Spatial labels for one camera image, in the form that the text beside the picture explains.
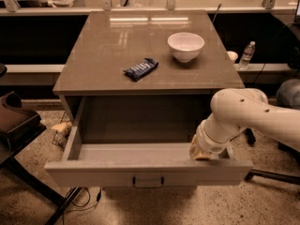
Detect grey top drawer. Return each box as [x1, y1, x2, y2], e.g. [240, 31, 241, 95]
[44, 96, 254, 189]

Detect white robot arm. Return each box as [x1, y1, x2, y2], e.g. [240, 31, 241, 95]
[189, 88, 300, 160]

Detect grey drawer cabinet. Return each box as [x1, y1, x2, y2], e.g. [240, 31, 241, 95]
[45, 11, 249, 188]

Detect black metal leg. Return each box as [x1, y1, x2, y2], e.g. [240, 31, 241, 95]
[245, 128, 256, 145]

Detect black office chair base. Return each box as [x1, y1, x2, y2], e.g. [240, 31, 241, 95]
[245, 142, 300, 185]

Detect blue snack bar packet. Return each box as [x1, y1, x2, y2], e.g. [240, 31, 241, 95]
[124, 58, 158, 82]

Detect white paper cup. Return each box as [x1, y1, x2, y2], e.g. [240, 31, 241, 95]
[227, 51, 238, 63]

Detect white bowl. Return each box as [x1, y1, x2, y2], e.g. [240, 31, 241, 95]
[167, 32, 205, 63]

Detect clear plastic water bottle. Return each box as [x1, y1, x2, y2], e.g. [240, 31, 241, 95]
[238, 41, 256, 70]

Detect dark chair on left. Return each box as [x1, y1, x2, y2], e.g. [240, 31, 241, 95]
[0, 63, 83, 225]

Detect black floor cable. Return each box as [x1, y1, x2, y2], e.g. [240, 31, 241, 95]
[61, 187, 103, 225]

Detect wire basket with items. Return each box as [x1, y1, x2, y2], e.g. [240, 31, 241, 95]
[52, 112, 72, 150]

